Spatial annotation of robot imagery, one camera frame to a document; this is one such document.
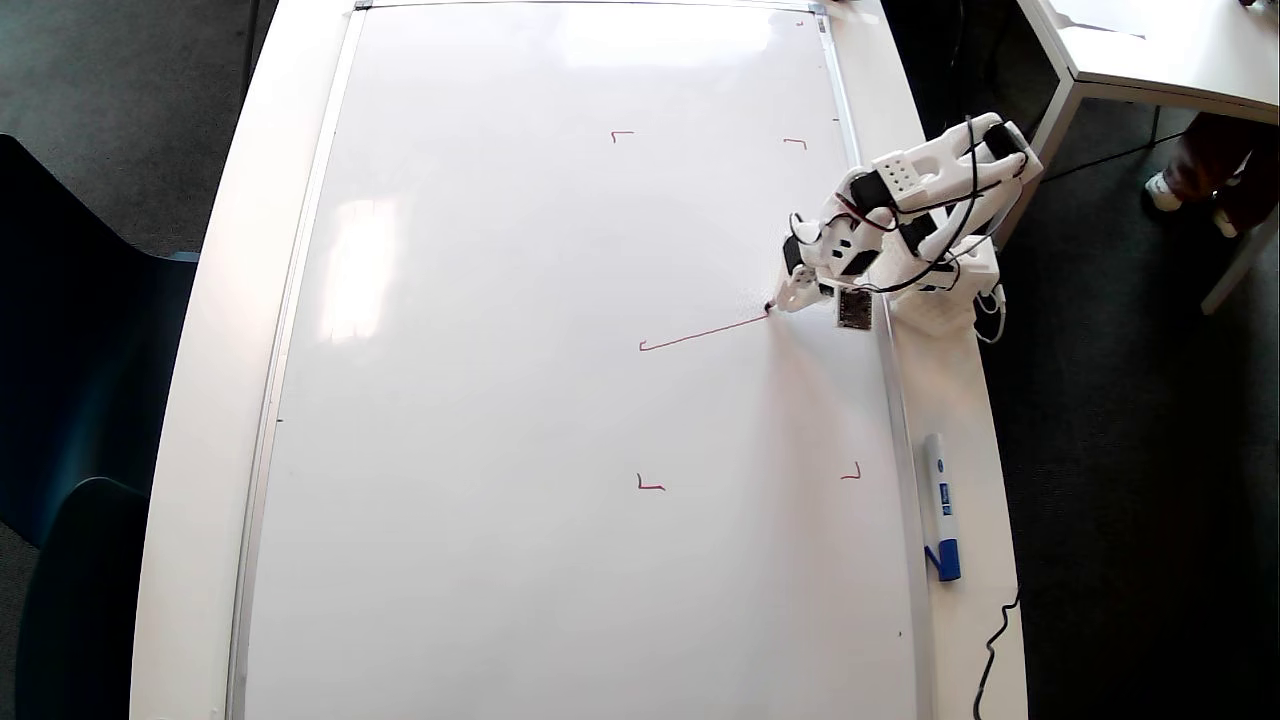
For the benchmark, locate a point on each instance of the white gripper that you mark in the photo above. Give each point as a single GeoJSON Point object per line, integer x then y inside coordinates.
{"type": "Point", "coordinates": [797, 293]}

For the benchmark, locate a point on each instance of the red whiteboard marker pen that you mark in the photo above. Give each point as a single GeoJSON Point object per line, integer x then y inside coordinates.
{"type": "Point", "coordinates": [770, 305]}

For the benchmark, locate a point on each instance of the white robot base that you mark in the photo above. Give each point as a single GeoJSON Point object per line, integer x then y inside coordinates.
{"type": "Point", "coordinates": [935, 315]}

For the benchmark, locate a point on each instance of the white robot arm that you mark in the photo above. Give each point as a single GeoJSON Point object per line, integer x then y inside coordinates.
{"type": "Point", "coordinates": [940, 160]}

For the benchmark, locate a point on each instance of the blue and white marker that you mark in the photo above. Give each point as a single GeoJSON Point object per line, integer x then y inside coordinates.
{"type": "Point", "coordinates": [940, 500]}

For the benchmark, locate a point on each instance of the white sneaker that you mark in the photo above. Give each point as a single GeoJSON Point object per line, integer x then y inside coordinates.
{"type": "Point", "coordinates": [1162, 192]}
{"type": "Point", "coordinates": [1225, 222]}

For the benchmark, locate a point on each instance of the brown trouser legs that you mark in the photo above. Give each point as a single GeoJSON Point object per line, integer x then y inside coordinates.
{"type": "Point", "coordinates": [1215, 160]}

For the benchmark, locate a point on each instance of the white side table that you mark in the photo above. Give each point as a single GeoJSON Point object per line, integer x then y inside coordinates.
{"type": "Point", "coordinates": [1200, 50]}

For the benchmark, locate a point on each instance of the large dark blue chair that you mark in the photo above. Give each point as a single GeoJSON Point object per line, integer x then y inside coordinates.
{"type": "Point", "coordinates": [60, 350]}

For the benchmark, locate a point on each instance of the small dark blue chair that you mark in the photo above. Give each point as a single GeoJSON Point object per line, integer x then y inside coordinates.
{"type": "Point", "coordinates": [80, 600]}

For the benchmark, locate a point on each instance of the small wrist camera board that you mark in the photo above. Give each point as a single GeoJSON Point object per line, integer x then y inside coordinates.
{"type": "Point", "coordinates": [855, 310]}

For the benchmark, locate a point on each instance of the white whiteboard with metal frame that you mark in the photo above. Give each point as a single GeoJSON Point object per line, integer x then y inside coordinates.
{"type": "Point", "coordinates": [550, 400]}

